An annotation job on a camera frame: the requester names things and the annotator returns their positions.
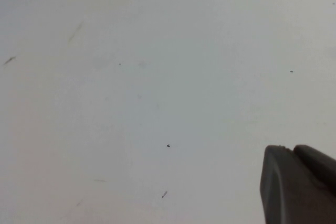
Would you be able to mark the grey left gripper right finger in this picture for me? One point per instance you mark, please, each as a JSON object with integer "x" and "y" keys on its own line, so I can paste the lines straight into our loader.
{"x": 317, "y": 163}

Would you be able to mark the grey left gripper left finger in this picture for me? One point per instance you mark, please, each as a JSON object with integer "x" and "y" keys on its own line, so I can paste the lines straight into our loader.
{"x": 288, "y": 187}

